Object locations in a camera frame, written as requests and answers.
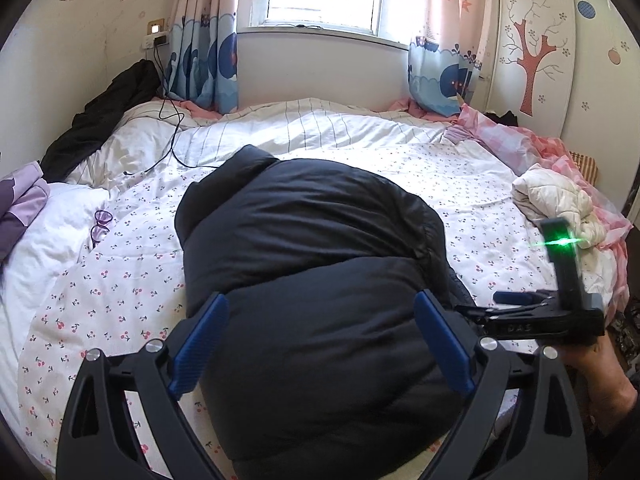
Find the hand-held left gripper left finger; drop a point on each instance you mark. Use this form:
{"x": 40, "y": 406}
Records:
{"x": 195, "y": 345}

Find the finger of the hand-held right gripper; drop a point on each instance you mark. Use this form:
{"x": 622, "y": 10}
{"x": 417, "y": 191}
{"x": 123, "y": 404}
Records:
{"x": 507, "y": 298}
{"x": 500, "y": 314}

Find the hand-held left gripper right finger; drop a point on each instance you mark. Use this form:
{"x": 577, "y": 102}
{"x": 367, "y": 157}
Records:
{"x": 445, "y": 345}

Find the black puffer jacket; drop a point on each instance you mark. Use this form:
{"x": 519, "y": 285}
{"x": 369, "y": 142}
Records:
{"x": 310, "y": 260}

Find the person's right forearm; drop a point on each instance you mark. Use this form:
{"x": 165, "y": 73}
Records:
{"x": 620, "y": 412}

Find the white cherry print quilt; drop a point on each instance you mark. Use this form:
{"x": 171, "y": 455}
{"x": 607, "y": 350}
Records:
{"x": 125, "y": 285}

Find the white padded garment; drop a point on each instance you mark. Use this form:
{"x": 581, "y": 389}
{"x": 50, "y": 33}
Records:
{"x": 550, "y": 195}

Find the purple glasses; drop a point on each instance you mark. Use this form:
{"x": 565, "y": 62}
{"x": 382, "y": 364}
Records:
{"x": 103, "y": 217}

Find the pink checked blanket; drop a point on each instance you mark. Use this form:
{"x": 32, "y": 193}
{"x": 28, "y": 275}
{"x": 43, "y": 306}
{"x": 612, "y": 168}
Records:
{"x": 525, "y": 140}

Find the small black cloth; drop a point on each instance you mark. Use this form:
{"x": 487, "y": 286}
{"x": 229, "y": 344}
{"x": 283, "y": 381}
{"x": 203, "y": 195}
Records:
{"x": 501, "y": 118}

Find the white wardrobe with tree decal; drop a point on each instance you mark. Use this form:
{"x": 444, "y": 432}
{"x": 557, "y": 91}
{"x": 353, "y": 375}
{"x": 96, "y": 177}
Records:
{"x": 575, "y": 85}

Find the purple blanket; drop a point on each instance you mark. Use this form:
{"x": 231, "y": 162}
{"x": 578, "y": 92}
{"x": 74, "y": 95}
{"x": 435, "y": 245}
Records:
{"x": 20, "y": 200}

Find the black garment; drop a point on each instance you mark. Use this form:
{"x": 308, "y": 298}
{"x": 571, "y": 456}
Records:
{"x": 100, "y": 115}

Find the wall socket with charger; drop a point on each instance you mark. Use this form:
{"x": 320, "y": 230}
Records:
{"x": 154, "y": 41}

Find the wall switch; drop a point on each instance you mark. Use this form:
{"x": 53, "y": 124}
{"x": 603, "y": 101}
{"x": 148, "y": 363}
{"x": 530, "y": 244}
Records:
{"x": 156, "y": 26}

